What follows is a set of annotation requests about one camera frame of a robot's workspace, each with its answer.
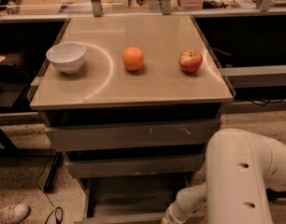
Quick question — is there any grey bottom drawer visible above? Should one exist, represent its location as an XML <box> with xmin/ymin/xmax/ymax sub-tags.
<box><xmin>75</xmin><ymin>174</ymin><xmax>191</xmax><ymax>224</ymax></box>

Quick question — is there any grey drawer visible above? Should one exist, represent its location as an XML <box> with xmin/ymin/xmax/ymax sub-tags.
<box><xmin>65</xmin><ymin>154</ymin><xmax>204</xmax><ymax>178</ymax></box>
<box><xmin>75</xmin><ymin>174</ymin><xmax>191</xmax><ymax>224</ymax></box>
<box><xmin>45</xmin><ymin>119</ymin><xmax>221</xmax><ymax>151</ymax></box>

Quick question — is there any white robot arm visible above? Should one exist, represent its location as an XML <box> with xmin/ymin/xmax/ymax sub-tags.
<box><xmin>161</xmin><ymin>128</ymin><xmax>286</xmax><ymax>224</ymax></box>

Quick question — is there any grey middle drawer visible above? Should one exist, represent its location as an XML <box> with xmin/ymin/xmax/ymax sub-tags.
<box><xmin>65</xmin><ymin>154</ymin><xmax>204</xmax><ymax>178</ymax></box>

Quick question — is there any grey drawer cabinet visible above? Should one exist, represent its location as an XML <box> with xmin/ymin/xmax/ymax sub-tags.
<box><xmin>29</xmin><ymin>14</ymin><xmax>236</xmax><ymax>224</ymax></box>

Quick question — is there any grey top drawer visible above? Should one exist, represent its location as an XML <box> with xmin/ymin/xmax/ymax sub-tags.
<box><xmin>45</xmin><ymin>119</ymin><xmax>221</xmax><ymax>151</ymax></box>

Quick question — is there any black chair base caster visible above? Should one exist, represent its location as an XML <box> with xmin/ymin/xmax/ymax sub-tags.
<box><xmin>266</xmin><ymin>189</ymin><xmax>286</xmax><ymax>203</ymax></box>

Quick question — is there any black table leg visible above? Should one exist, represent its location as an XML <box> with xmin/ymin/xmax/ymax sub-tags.
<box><xmin>43</xmin><ymin>152</ymin><xmax>63</xmax><ymax>193</ymax></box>

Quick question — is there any white sneaker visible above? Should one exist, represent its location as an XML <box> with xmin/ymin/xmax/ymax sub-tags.
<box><xmin>0</xmin><ymin>203</ymin><xmax>30</xmax><ymax>224</ymax></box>

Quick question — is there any red apple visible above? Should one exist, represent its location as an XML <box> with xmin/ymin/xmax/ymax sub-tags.
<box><xmin>179</xmin><ymin>49</ymin><xmax>203</xmax><ymax>74</ymax></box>

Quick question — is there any orange fruit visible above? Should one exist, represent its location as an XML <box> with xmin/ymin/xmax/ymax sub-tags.
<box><xmin>122</xmin><ymin>47</ymin><xmax>144</xmax><ymax>71</ymax></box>

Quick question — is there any white ceramic bowl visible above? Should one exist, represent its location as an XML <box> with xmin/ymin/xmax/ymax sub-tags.
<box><xmin>46</xmin><ymin>42</ymin><xmax>86</xmax><ymax>74</ymax></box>

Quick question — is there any black floor cable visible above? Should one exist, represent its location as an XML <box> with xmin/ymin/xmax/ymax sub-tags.
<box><xmin>35</xmin><ymin>159</ymin><xmax>64</xmax><ymax>224</ymax></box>

